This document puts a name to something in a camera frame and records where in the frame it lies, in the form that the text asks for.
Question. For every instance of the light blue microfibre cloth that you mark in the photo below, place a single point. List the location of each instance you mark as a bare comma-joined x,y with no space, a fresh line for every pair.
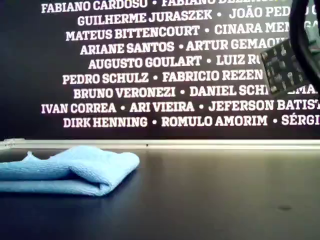
75,170

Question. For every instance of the black camera circuit board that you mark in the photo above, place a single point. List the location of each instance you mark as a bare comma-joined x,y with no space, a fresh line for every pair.
282,67

